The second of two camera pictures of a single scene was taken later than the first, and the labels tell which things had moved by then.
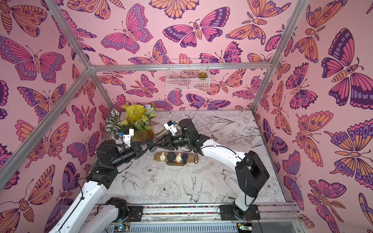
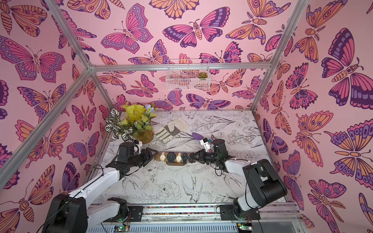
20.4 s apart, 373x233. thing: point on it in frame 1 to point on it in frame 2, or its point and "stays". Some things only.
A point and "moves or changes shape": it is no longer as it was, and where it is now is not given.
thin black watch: x=153 y=148 moves or changes shape
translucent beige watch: x=178 y=158 stays
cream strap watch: x=162 y=157 stays
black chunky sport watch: x=171 y=157 stays
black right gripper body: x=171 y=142 to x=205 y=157
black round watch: x=184 y=157 stays
